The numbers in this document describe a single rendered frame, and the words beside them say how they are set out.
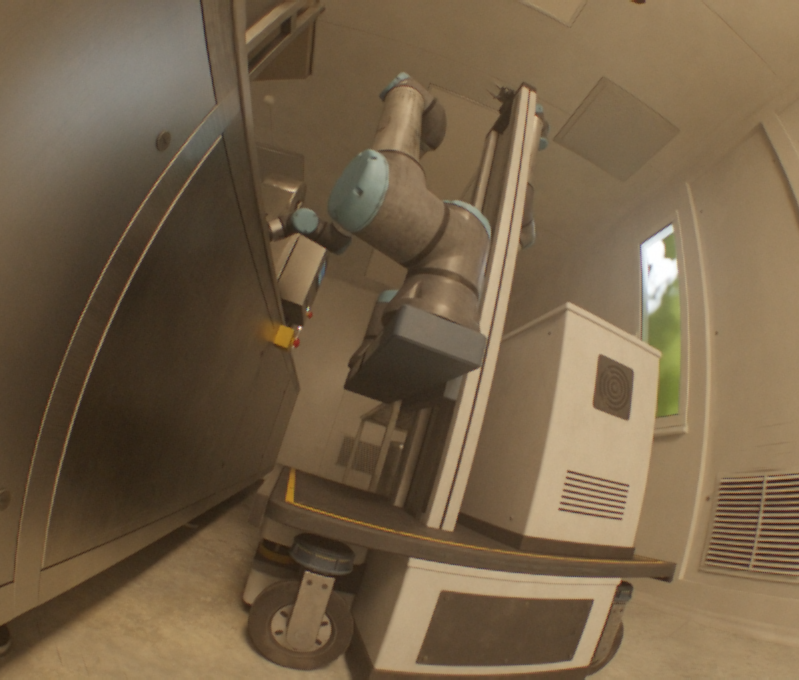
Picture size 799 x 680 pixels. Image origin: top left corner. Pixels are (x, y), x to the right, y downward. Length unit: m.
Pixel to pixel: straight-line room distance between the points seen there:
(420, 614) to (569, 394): 0.50
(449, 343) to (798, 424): 1.59
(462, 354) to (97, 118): 0.58
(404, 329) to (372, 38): 2.30
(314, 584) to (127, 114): 0.65
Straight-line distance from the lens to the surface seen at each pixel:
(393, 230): 0.67
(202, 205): 0.56
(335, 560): 0.64
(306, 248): 1.94
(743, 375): 2.08
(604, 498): 0.88
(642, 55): 2.55
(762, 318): 2.13
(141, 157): 0.42
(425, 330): 0.62
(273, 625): 0.72
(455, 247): 0.72
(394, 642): 0.65
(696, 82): 2.68
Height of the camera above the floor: 0.41
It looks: 19 degrees up
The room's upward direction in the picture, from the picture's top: 17 degrees clockwise
